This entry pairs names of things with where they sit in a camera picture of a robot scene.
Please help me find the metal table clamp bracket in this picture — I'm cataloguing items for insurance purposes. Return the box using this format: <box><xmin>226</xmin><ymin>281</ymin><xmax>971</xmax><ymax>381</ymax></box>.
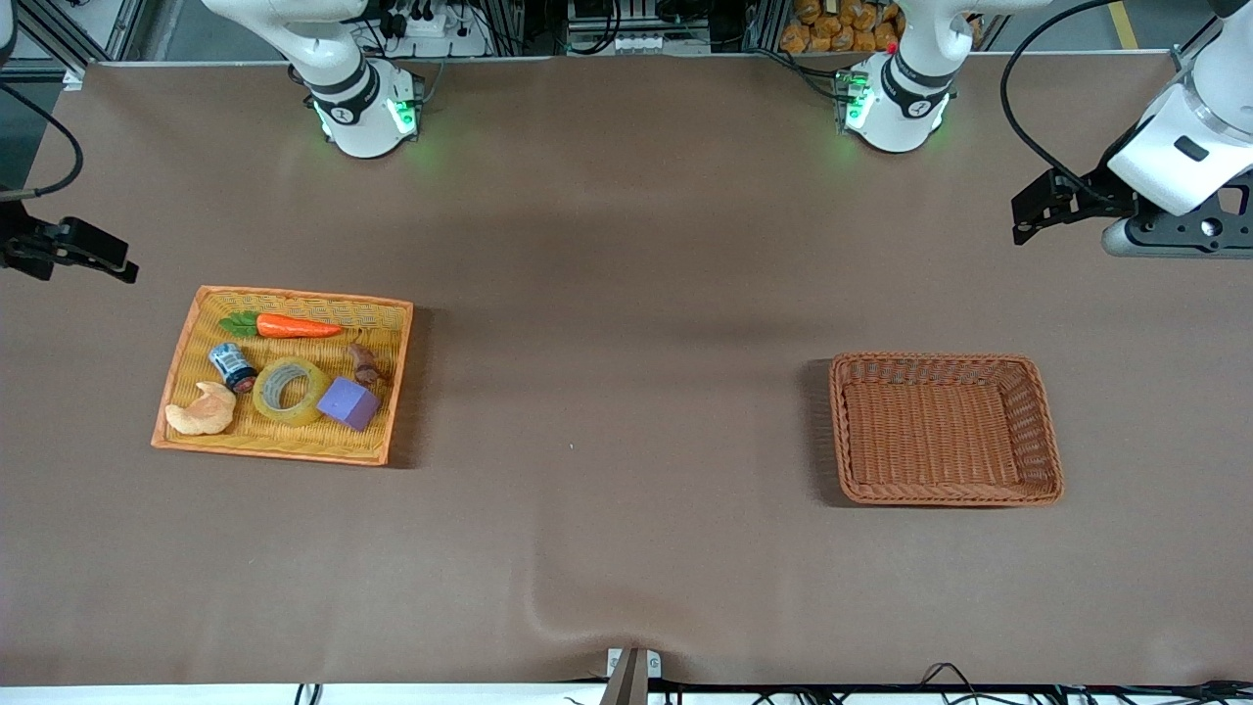
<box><xmin>599</xmin><ymin>646</ymin><xmax>663</xmax><ymax>705</ymax></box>

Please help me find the black electronics box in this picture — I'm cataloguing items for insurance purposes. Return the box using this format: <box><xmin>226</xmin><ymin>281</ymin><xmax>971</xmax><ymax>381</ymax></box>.
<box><xmin>570</xmin><ymin>0</ymin><xmax>655</xmax><ymax>23</ymax></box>

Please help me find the orange wicker tray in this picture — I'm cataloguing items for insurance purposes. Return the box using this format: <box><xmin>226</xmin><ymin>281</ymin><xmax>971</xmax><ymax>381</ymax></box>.
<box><xmin>150</xmin><ymin>285</ymin><xmax>414</xmax><ymax>467</ymax></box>

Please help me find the aluminium frame profile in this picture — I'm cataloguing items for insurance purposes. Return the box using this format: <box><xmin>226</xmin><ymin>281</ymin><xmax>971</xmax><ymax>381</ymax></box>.
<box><xmin>1175</xmin><ymin>0</ymin><xmax>1236</xmax><ymax>70</ymax></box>
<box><xmin>20</xmin><ymin>0</ymin><xmax>148</xmax><ymax>74</ymax></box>

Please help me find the yellow tape roll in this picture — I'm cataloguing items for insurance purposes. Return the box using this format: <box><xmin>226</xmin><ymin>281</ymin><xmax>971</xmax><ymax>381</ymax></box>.
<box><xmin>252</xmin><ymin>356</ymin><xmax>334</xmax><ymax>428</ymax></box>

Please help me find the white power strip with plugs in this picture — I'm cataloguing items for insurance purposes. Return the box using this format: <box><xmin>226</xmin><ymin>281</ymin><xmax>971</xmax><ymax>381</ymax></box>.
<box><xmin>377</xmin><ymin>0</ymin><xmax>490</xmax><ymax>58</ymax></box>

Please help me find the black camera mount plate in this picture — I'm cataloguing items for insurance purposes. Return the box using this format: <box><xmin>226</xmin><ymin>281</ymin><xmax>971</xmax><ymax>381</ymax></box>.
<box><xmin>1126</xmin><ymin>186</ymin><xmax>1253</xmax><ymax>246</ymax></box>

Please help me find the brown table cover sheet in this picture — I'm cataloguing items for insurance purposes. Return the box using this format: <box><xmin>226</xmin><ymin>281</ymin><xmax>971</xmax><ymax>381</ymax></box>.
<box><xmin>0</xmin><ymin>54</ymin><xmax>1253</xmax><ymax>686</ymax></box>

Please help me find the bag of orange items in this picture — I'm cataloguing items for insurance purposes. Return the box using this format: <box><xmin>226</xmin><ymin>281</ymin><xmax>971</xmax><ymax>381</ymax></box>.
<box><xmin>780</xmin><ymin>0</ymin><xmax>904</xmax><ymax>55</ymax></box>

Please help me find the purple foam block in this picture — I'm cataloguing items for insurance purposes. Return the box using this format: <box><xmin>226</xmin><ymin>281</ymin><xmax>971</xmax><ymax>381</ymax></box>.
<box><xmin>316</xmin><ymin>376</ymin><xmax>383</xmax><ymax>433</ymax></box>

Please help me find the black cable bundle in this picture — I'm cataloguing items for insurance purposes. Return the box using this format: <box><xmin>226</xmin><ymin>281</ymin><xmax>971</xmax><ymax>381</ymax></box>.
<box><xmin>666</xmin><ymin>663</ymin><xmax>1253</xmax><ymax>705</ymax></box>

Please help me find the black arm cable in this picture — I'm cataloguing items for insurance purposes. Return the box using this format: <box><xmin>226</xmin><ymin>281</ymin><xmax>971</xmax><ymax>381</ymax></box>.
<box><xmin>0</xmin><ymin>83</ymin><xmax>85</xmax><ymax>203</ymax></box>
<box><xmin>999</xmin><ymin>0</ymin><xmax>1123</xmax><ymax>204</ymax></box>

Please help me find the orange toy carrot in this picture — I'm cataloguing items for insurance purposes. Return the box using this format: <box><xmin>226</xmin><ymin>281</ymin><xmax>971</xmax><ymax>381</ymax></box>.
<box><xmin>218</xmin><ymin>310</ymin><xmax>346</xmax><ymax>341</ymax></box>

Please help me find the toy croissant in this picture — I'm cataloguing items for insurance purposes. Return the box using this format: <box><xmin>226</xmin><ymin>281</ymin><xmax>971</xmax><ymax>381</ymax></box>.
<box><xmin>164</xmin><ymin>381</ymin><xmax>238</xmax><ymax>437</ymax></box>

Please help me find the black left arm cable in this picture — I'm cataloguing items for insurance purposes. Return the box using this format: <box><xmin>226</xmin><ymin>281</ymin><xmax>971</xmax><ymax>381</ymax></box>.
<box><xmin>999</xmin><ymin>0</ymin><xmax>1123</xmax><ymax>204</ymax></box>

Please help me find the small blue white can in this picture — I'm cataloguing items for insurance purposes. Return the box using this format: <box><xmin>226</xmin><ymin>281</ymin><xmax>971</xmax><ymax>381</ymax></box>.
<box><xmin>209</xmin><ymin>342</ymin><xmax>260</xmax><ymax>396</ymax></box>

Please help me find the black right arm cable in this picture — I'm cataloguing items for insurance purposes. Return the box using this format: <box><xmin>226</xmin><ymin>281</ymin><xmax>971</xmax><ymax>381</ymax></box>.
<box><xmin>0</xmin><ymin>83</ymin><xmax>85</xmax><ymax>203</ymax></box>

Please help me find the brown wicker basket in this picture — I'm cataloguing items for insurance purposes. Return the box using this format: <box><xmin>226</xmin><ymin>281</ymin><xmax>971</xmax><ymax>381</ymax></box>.
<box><xmin>829</xmin><ymin>352</ymin><xmax>1066</xmax><ymax>508</ymax></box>

